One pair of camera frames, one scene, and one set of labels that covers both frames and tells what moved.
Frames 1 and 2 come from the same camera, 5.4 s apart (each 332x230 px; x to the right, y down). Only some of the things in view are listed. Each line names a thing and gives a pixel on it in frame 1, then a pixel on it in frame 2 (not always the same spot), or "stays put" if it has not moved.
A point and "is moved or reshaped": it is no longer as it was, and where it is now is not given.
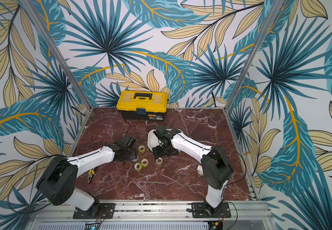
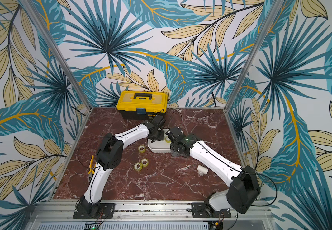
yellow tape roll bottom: (138, 166) stays put
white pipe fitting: (200, 170) stays put
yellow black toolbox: (142, 105) stays put
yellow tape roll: (159, 161) is moved or reshaped
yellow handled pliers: (90, 172) stays put
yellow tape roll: (145, 162) stays put
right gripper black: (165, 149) → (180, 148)
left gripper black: (133, 156) → (160, 138)
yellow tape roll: (141, 148) stays put
